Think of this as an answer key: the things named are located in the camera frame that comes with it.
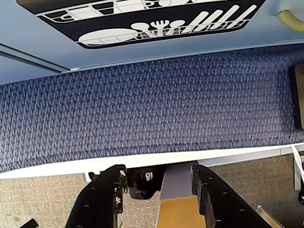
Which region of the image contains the black servo motor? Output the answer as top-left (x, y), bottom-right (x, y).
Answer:
top-left (127, 166), bottom-right (166, 200)

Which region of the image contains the blue toy kitchen cabinet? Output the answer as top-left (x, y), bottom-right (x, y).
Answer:
top-left (0, 0), bottom-right (304, 85)

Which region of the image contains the yellow wooden board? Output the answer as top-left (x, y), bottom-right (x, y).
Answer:
top-left (157, 195), bottom-right (208, 228)

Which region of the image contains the beige curved handle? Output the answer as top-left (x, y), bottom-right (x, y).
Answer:
top-left (276, 8), bottom-right (304, 31)

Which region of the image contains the blue woven rug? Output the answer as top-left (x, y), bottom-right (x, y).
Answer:
top-left (0, 44), bottom-right (304, 173)

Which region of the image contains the black dishwasher print panel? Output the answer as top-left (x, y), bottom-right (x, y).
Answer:
top-left (16, 0), bottom-right (266, 50)

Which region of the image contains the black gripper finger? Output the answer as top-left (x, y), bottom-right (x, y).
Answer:
top-left (65, 164), bottom-right (129, 228)
top-left (190, 164), bottom-right (272, 228)

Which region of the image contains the white cable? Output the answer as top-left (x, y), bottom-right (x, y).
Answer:
top-left (292, 145), bottom-right (304, 191)

